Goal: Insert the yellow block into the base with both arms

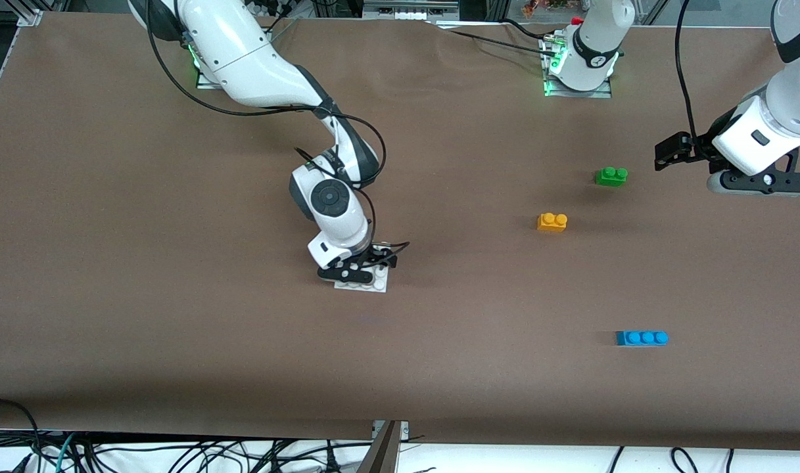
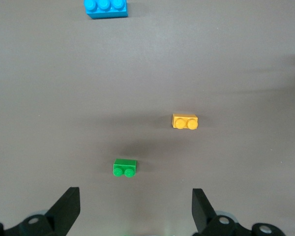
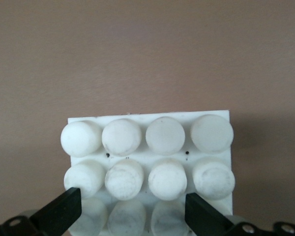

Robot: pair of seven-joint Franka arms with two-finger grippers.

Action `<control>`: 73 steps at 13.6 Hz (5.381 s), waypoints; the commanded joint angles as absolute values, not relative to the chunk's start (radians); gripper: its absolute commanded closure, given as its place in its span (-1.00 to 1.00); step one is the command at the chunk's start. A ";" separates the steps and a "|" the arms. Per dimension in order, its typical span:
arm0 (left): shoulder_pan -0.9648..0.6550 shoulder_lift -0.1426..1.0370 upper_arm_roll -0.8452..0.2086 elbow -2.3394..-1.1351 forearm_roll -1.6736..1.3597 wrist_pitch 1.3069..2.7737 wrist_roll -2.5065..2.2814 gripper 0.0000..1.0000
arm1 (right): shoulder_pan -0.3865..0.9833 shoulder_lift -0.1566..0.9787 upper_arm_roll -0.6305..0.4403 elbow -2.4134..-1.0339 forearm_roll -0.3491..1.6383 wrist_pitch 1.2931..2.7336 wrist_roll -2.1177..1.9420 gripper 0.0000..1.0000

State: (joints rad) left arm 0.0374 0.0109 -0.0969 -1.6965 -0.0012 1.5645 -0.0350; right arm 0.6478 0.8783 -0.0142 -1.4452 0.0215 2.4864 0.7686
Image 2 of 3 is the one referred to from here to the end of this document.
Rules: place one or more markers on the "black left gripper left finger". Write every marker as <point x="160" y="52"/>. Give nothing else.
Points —
<point x="64" y="211"/>

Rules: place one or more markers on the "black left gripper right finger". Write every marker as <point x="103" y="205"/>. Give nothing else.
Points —
<point x="202" y="214"/>

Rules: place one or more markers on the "yellow two-stud toy block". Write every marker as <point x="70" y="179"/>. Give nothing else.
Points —
<point x="184" y="118"/>

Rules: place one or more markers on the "green two-stud toy block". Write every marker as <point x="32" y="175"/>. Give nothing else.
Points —
<point x="125" y="163"/>

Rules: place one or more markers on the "blue three-stud toy block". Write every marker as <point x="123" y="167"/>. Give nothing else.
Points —
<point x="105" y="13"/>

